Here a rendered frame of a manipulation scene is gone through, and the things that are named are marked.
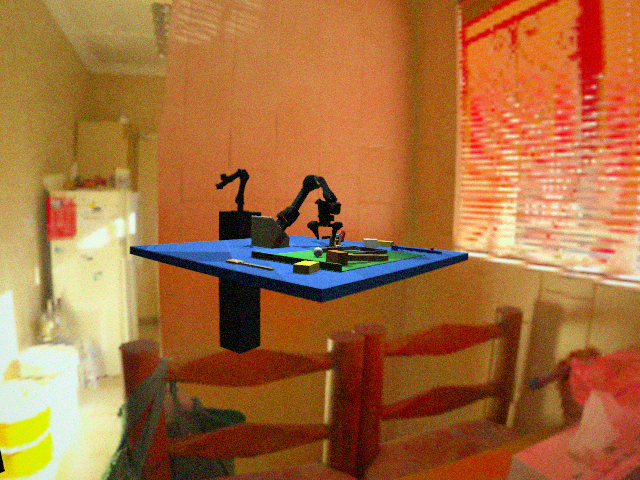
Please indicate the orange putter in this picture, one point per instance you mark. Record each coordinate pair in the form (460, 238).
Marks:
(339, 257)

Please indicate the blue putter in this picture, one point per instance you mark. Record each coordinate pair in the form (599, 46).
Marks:
(395, 248)

